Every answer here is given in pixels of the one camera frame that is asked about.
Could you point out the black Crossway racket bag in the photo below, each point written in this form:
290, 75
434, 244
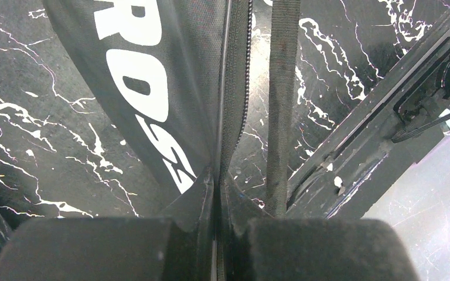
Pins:
173, 77

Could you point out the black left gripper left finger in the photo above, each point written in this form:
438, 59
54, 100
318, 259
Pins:
176, 245

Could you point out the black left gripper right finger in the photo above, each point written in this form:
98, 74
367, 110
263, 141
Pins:
257, 246

